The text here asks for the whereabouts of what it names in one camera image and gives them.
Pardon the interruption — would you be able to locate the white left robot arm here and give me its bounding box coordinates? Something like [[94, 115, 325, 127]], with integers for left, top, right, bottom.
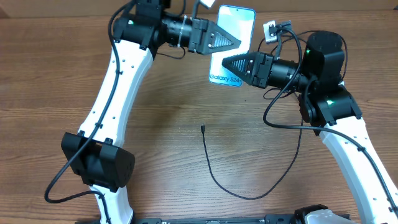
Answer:
[[61, 0, 240, 223]]

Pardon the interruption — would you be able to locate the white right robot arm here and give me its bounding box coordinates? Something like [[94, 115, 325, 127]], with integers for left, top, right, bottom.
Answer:
[[222, 30, 397, 223]]

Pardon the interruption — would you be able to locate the blue Galaxy smartphone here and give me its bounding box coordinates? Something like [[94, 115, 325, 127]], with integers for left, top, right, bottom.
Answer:
[[208, 4, 257, 88]]

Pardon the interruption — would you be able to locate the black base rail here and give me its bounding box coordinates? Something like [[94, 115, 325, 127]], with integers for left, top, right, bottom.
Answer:
[[74, 203, 352, 224]]

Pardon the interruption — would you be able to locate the black charger cable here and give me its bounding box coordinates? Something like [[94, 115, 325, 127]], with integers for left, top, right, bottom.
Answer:
[[200, 30, 349, 200]]

